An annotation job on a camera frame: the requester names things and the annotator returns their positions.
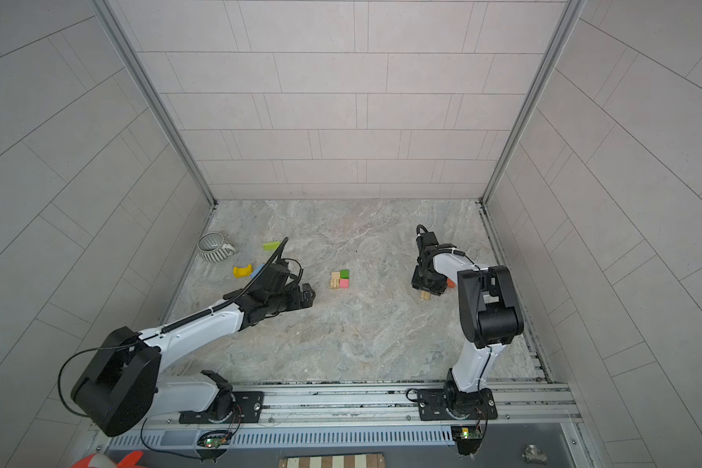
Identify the red white object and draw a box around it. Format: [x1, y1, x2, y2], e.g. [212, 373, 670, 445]
[71, 450, 144, 468]

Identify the yellow arch wood block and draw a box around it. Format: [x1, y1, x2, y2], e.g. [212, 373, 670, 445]
[232, 264, 254, 278]

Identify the striped wood board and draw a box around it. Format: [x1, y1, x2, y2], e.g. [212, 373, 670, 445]
[278, 454, 386, 468]

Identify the right green circuit board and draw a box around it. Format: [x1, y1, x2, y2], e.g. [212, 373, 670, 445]
[450, 426, 485, 456]

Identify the left green circuit board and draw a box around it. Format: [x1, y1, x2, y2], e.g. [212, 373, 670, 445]
[196, 430, 234, 458]

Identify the small metal clamp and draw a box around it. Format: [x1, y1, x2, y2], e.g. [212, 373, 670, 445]
[523, 444, 548, 465]

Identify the green circuit board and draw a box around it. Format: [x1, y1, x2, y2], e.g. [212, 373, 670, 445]
[196, 430, 234, 458]
[450, 426, 485, 456]

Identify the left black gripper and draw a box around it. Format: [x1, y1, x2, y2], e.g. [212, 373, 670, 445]
[265, 283, 320, 316]

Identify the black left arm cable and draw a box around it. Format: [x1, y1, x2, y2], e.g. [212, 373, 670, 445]
[57, 236, 304, 460]

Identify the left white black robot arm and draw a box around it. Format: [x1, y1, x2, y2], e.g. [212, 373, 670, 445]
[70, 259, 316, 437]

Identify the lime green long block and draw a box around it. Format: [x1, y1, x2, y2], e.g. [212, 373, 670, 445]
[262, 241, 282, 252]

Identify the grey slotted cable duct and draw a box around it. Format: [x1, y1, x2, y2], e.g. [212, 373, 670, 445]
[107, 425, 454, 452]

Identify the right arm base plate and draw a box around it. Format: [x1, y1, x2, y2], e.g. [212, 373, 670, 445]
[417, 388, 498, 421]

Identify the blue wood block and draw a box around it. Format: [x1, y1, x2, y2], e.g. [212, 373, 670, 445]
[251, 264, 264, 278]

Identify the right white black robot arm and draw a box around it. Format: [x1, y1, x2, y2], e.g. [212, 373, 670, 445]
[411, 224, 525, 420]

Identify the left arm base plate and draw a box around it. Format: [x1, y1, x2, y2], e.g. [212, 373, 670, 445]
[179, 391, 264, 424]

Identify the aluminium mounting rail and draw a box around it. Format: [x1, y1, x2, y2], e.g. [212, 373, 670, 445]
[90, 382, 580, 431]

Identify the grey ribbed ceramic mug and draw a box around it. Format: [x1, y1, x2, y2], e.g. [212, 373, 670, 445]
[197, 232, 236, 263]

